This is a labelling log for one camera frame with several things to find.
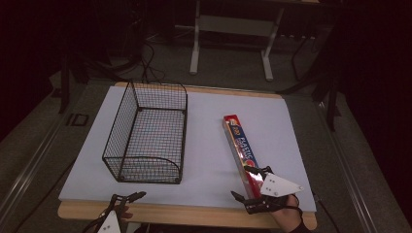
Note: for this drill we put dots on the black metal stand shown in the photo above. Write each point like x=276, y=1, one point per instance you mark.
x=64, y=84
x=332, y=103

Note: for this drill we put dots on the grey metal floor rail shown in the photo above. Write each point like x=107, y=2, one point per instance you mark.
x=30, y=168
x=351, y=181

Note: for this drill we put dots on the white metal desk frame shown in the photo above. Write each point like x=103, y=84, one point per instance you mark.
x=233, y=27

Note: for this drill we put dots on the white table mat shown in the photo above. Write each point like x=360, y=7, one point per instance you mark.
x=207, y=155

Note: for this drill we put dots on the black rectangular floor frame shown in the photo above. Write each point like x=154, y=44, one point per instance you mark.
x=77, y=119

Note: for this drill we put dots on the person's right hand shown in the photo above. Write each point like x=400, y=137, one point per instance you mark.
x=290, y=218

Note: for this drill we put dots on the wooden table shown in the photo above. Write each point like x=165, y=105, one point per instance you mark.
x=181, y=216

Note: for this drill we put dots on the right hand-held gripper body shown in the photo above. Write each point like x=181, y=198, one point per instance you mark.
x=278, y=186

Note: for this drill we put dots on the person's left hand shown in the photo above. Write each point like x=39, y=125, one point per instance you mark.
x=126, y=214

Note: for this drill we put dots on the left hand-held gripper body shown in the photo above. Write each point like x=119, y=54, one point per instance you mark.
x=111, y=223

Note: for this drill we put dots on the long plastic wrap box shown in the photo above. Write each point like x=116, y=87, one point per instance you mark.
x=240, y=142

